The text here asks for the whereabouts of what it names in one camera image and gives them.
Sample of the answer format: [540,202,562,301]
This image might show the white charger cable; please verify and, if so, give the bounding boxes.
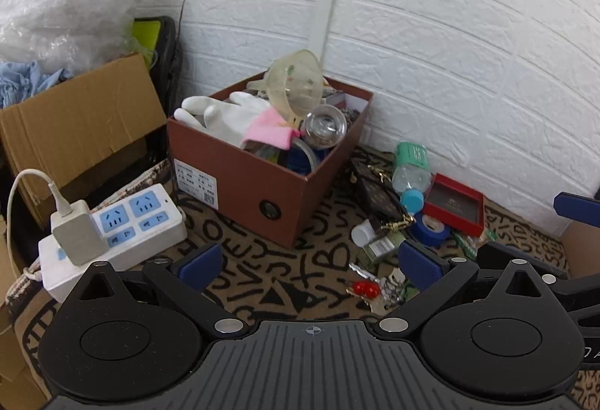
[6,168,57,284]

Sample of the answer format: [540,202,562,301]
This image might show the clear glass cup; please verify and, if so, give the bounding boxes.
[300,105,348,149]

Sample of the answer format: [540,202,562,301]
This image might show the white rubber glove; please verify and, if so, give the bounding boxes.
[173,91,270,147]

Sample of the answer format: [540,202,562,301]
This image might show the black green bag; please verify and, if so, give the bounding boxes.
[132,16,182,117]

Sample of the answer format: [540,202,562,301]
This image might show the green label water bottle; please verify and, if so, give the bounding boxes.
[391,141,432,215]

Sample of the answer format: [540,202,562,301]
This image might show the red tray black insert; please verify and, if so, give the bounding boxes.
[423,174,485,238]

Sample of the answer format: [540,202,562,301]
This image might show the translucent plastic strainer bowl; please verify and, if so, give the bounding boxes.
[246,50,329,127]

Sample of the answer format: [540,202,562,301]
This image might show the clear plastic bag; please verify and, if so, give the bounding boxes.
[1,0,143,74]

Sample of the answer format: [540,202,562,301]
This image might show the white charger plug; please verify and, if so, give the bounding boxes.
[48,182,108,266]

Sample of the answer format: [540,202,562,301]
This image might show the brown shoe box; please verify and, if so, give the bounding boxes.
[167,78,373,248]

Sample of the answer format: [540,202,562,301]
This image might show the pink sponge cloth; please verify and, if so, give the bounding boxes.
[242,106,301,150]

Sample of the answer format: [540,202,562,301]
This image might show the keys with red tag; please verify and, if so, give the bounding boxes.
[346,264,408,317]

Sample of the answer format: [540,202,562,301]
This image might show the light blue cloth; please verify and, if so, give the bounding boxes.
[0,61,73,109]

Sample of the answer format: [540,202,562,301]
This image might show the large cardboard box left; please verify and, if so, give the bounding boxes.
[1,55,167,202]

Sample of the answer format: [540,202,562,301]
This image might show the cardboard box right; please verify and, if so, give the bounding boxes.
[561,221,600,278]

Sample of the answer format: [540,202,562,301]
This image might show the blue tape roll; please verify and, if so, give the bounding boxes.
[409,212,450,248]

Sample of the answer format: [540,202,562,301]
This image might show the black patterned wallet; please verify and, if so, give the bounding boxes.
[350,159,415,234]

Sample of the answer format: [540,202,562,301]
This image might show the green snack pack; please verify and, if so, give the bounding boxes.
[451,228,497,261]

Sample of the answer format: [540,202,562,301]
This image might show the white blue power strip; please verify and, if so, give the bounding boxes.
[39,184,187,302]

